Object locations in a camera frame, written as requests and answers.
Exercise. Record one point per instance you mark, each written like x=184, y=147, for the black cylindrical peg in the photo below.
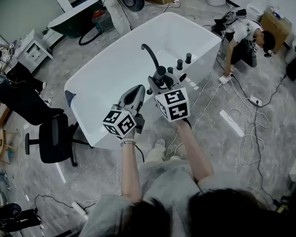
x=160, y=71

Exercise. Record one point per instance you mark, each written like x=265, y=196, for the black bag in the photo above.
x=22, y=220

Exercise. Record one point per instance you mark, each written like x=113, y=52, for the black curved plastic cover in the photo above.
x=69, y=27

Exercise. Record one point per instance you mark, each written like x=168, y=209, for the black curved faucet spout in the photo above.
x=154, y=58

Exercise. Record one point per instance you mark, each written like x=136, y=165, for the white shoe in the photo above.
x=175, y=157
x=160, y=142

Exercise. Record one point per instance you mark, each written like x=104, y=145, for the wooden stool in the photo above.
x=1, y=142

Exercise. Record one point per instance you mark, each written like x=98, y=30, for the grey shirt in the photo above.
x=167, y=181

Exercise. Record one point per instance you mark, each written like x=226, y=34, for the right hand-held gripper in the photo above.
x=173, y=105

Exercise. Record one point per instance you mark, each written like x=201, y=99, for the white bathtub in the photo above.
x=113, y=83

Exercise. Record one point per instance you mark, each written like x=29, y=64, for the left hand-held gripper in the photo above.
x=118, y=123

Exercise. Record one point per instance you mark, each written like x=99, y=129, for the red grey vacuum cleaner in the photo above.
x=104, y=22

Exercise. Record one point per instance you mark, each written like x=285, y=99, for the white floor strip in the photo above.
x=61, y=173
x=232, y=123

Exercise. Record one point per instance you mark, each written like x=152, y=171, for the beige trousers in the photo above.
x=154, y=154

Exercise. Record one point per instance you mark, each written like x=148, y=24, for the black office chair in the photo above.
x=55, y=142

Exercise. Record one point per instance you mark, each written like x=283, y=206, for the black jacket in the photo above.
x=24, y=102

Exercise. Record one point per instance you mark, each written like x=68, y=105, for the white side table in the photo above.
x=34, y=55

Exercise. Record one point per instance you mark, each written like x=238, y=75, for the grey cloth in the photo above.
x=69, y=96

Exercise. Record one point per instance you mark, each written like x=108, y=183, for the person's left forearm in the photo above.
x=130, y=174

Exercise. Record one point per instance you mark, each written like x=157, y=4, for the black round faucet knob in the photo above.
x=179, y=64
x=170, y=69
x=188, y=57

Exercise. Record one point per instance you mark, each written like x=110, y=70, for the person's right forearm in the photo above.
x=195, y=152

